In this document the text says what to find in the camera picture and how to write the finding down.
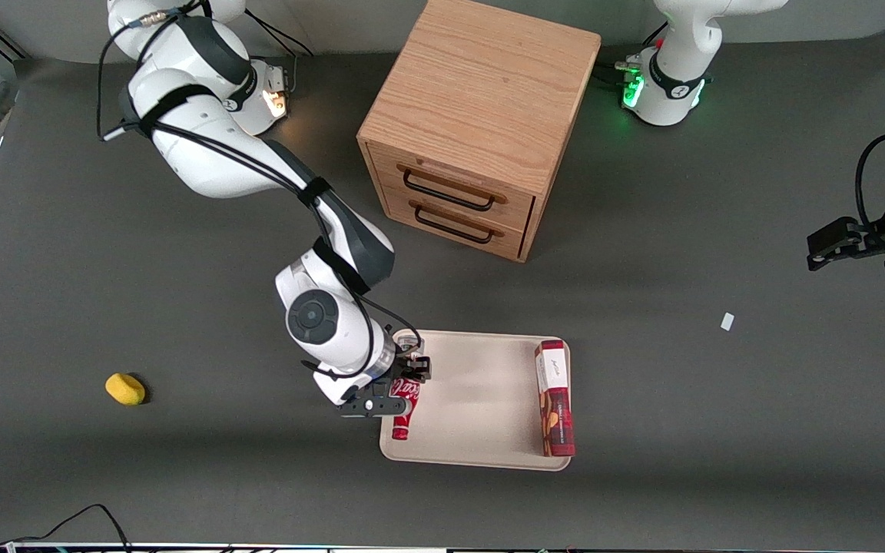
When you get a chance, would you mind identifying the red coca-cola bottle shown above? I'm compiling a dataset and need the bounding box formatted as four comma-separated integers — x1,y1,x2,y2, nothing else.
391,330,424,442

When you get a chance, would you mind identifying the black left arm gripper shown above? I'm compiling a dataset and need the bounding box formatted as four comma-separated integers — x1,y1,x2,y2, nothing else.
807,201,885,272

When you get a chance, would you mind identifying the red snack box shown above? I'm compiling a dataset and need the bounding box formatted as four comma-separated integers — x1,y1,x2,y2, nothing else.
533,339,576,458

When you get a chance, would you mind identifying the beige plastic tray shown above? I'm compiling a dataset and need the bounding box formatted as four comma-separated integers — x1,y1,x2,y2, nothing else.
379,330,572,472

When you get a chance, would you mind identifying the wooden drawer cabinet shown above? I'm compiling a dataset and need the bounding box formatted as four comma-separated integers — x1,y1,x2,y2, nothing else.
356,0,603,263

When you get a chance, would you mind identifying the black drawer handle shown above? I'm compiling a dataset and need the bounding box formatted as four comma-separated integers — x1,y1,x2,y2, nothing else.
403,169,496,212
414,204,494,245

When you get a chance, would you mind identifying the black arm base cable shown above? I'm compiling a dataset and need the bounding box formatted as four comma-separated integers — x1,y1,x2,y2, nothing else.
245,8,314,59

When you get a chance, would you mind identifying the yellow sponge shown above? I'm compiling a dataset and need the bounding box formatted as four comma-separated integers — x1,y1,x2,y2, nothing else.
104,373,147,406

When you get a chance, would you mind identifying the black cable on table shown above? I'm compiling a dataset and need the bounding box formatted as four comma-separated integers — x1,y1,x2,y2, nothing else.
0,504,132,553

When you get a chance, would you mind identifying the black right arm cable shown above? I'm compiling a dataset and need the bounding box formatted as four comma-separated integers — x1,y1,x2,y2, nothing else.
95,0,416,381

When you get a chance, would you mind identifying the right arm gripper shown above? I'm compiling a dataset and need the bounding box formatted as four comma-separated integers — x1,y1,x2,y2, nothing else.
315,349,433,418

